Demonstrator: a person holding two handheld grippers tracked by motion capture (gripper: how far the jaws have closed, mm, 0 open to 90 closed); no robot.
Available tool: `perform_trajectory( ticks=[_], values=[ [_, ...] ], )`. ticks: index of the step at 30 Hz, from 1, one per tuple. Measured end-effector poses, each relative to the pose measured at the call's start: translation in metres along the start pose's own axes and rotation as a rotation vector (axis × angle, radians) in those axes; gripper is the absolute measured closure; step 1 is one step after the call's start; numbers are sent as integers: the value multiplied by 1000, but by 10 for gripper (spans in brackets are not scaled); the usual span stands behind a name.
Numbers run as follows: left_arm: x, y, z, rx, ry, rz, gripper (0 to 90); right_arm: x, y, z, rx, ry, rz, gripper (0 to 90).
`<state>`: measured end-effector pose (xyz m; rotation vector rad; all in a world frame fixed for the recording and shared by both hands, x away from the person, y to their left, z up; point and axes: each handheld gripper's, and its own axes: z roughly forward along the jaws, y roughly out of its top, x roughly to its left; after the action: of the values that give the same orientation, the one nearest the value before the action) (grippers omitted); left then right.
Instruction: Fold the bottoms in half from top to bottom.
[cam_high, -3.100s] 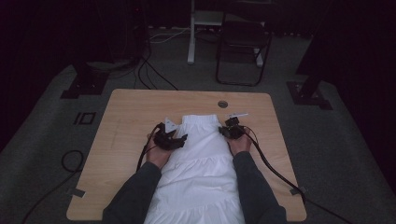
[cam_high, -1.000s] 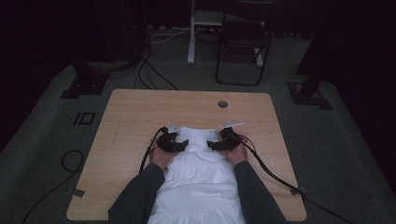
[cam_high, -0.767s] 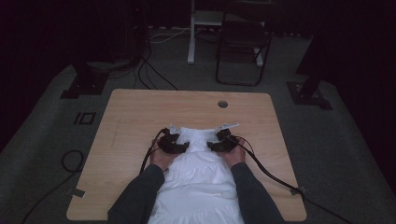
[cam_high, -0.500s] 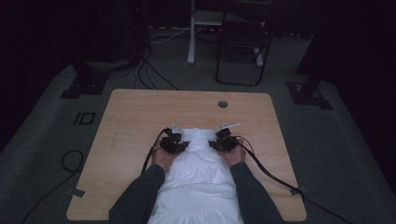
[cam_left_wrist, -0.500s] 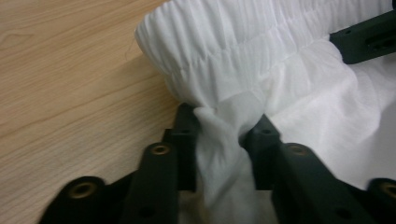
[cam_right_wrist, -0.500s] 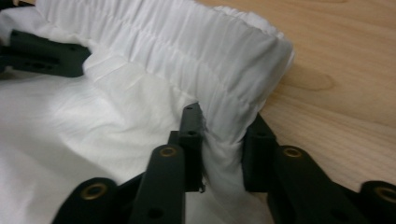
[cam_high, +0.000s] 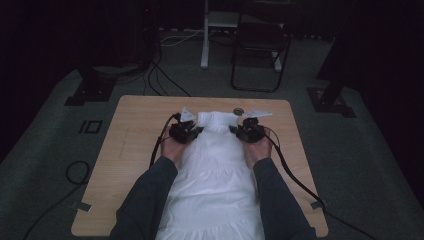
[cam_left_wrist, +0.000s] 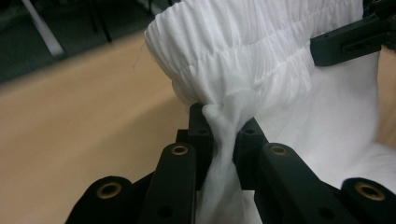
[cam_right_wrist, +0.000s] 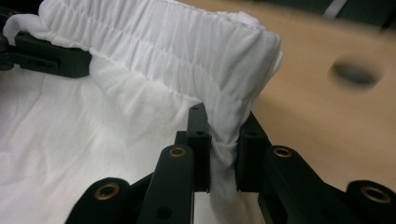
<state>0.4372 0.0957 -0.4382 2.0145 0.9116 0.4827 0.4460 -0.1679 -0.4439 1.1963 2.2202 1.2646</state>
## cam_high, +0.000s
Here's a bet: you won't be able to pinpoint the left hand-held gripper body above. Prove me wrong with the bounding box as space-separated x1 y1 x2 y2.
168 106 200 145

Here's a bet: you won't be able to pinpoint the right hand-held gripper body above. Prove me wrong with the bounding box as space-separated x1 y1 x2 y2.
237 109 274 144

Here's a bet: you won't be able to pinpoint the white skirt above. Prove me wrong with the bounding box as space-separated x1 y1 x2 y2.
154 110 267 240

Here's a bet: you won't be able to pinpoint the person's right hand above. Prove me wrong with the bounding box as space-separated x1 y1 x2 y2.
247 127 275 168

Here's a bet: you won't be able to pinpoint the person's left hand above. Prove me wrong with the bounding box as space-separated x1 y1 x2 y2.
159 123 188 168

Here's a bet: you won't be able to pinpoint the black stand with flat base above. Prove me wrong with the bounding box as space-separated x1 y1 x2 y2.
306 0 364 119
63 64 118 107

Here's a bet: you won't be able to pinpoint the white metal stand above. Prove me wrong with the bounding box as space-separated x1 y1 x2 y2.
199 0 284 73

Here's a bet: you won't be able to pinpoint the black folding chair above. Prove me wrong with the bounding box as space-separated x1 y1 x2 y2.
230 12 293 94

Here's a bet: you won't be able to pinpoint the left hand-held gripper cable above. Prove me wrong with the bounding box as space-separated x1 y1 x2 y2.
148 112 182 168

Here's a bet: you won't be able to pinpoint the hand-held gripper cable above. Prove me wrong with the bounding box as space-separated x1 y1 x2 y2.
148 112 182 168
265 127 380 240

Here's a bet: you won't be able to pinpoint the black floor cables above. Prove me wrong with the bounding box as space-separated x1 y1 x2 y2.
142 49 191 98

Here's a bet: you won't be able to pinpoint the right hand-held gripper cable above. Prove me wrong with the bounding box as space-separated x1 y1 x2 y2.
265 127 380 240

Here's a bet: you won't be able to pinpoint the white floor cable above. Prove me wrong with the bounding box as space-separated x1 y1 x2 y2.
159 28 205 48

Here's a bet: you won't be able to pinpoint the black looped floor cable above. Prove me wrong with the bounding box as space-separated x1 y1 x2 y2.
21 160 92 240

